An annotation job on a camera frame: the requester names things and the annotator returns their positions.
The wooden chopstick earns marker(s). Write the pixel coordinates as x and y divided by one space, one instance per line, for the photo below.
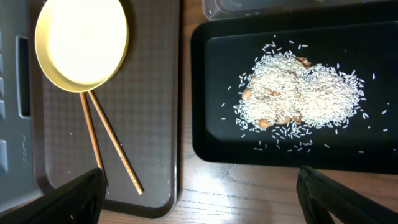
91 130
116 143

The pile of rice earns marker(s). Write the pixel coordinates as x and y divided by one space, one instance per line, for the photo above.
288 96

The clear plastic waste bin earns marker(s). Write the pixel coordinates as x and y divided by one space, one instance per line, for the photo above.
230 9

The grey plastic dish rack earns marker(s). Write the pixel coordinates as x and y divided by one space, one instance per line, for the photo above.
18 185

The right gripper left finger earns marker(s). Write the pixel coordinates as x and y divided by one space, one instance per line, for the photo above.
78 201

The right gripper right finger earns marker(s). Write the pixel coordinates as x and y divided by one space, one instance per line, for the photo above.
321 198

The black rectangular tray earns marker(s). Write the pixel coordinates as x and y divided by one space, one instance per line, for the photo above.
358 40

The dark brown serving tray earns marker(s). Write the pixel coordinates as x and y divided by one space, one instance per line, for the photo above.
141 104

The yellow round plate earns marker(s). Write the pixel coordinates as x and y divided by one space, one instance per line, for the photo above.
80 44

